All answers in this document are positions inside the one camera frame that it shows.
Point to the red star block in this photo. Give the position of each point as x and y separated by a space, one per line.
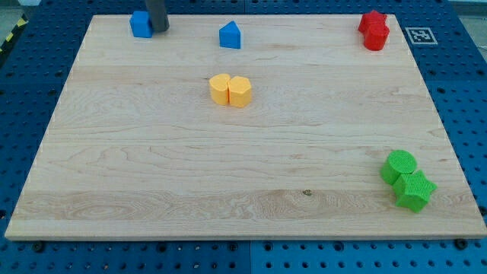
372 17

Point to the red cylinder block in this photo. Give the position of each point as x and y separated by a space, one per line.
375 36

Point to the black white fiducial marker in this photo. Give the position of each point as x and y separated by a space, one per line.
421 36

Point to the green cylinder block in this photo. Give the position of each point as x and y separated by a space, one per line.
398 162

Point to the grey cylindrical robot arm tip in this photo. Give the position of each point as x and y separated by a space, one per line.
158 15

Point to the blue triangular block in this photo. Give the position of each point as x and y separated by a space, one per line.
230 36

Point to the wooden board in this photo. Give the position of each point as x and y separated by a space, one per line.
136 149

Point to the yellow hexagon block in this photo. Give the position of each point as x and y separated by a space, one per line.
239 91

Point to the green star block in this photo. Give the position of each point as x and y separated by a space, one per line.
413 191

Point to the blue cube block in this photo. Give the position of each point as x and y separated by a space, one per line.
140 24

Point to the yellow black hazard tape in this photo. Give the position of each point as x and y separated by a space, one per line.
14 34

